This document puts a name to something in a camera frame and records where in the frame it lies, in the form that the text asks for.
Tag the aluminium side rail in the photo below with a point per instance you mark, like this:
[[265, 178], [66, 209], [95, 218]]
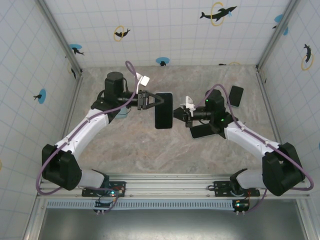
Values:
[[272, 112], [68, 125]]

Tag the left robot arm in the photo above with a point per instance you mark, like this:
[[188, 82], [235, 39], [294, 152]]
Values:
[[62, 167]]

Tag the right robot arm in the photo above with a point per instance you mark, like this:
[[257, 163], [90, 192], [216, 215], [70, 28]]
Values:
[[282, 170]]

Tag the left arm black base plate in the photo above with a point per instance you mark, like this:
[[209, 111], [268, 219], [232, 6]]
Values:
[[121, 186]]

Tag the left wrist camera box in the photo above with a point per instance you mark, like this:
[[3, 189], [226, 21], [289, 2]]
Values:
[[144, 80]]

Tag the blue circle dolphin decal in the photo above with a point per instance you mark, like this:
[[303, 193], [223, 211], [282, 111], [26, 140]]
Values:
[[42, 96], [278, 18]]

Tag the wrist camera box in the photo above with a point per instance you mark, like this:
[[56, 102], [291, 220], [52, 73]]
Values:
[[189, 103], [144, 80]]

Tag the aluminium corner post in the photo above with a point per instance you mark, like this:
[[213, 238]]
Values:
[[63, 41], [268, 52]]

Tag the grey metal sheet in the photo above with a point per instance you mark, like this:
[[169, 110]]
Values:
[[175, 225]]

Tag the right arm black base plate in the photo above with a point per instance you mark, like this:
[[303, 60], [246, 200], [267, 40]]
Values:
[[221, 188]]

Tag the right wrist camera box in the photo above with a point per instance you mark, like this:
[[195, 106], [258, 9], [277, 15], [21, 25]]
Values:
[[189, 103]]

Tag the aluminium mounting rail beam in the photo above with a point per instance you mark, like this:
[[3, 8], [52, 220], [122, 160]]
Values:
[[170, 186]]

